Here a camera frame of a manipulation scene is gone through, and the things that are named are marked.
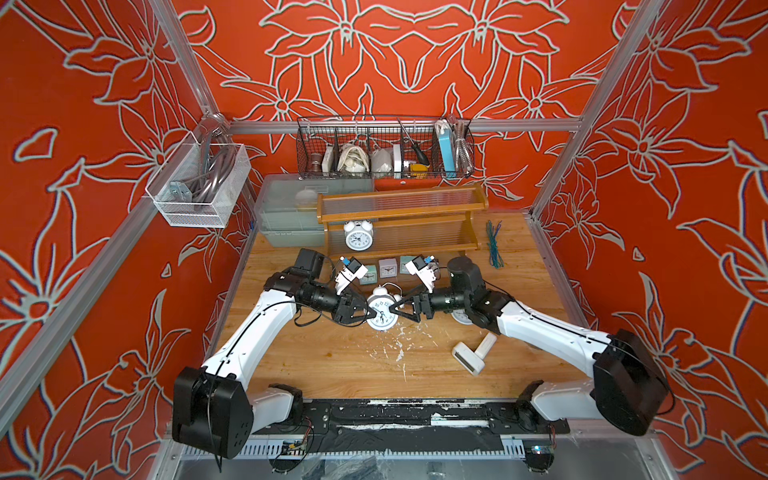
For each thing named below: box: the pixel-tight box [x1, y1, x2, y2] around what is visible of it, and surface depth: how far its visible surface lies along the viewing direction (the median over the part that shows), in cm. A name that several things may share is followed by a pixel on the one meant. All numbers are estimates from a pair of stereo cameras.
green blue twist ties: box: [486, 220, 504, 269], surface depth 110 cm
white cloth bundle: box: [337, 146, 369, 177], surface depth 92 cm
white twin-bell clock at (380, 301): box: [366, 286, 403, 331], surface depth 71 cm
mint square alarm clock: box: [359, 265, 377, 285], surface depth 97 cm
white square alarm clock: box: [378, 258, 397, 278], surface depth 97 cm
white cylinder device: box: [474, 332, 497, 360], surface depth 82 cm
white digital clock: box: [452, 341, 485, 377], surface depth 81 cm
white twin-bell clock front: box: [344, 220, 374, 252], surface depth 87 cm
